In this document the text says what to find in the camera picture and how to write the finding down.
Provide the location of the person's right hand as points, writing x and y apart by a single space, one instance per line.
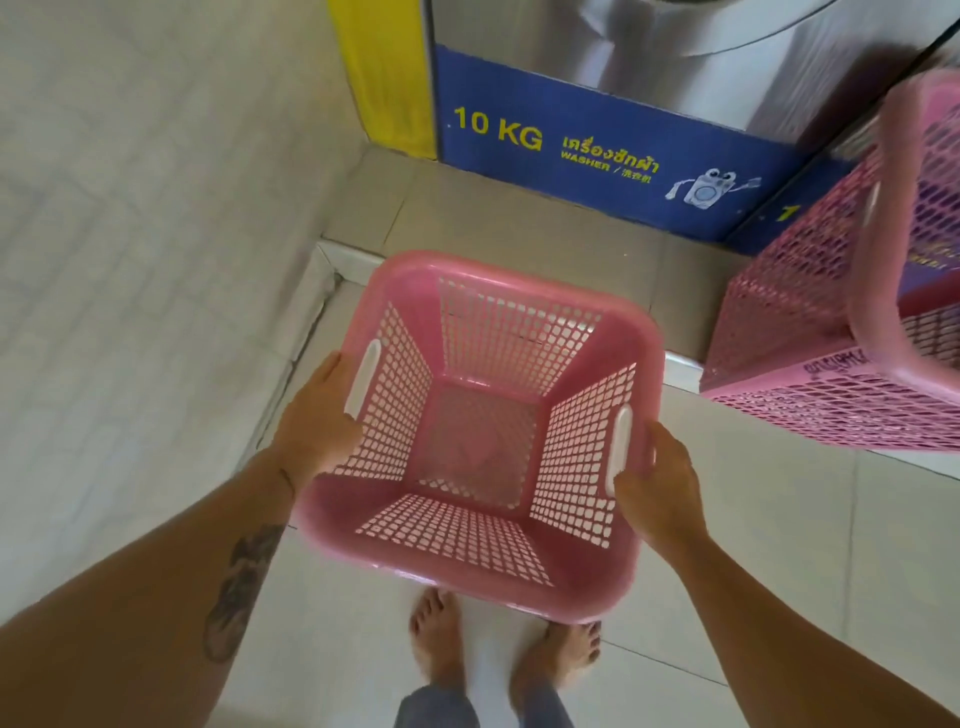
664 487

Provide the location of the person's left hand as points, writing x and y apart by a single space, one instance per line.
319 427

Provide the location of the person's left thumb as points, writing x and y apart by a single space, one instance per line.
337 375

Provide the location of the person's right thumb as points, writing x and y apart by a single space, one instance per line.
634 484

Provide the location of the pink plastic laundry basket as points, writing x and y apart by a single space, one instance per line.
495 427
847 300

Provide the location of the person's left forearm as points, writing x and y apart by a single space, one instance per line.
142 600

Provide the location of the person's right forearm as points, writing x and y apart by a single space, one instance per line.
787 645

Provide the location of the person's right foot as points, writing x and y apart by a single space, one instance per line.
551 664

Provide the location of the person's foot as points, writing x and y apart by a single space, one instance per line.
437 637
551 664

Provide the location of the person's left foot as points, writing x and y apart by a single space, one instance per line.
437 637

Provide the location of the person's grey trouser legs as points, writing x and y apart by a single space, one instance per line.
469 709

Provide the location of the yellow side panel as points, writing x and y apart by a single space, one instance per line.
386 71

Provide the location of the steel washing machine blue panel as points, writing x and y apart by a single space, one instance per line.
637 97
840 187

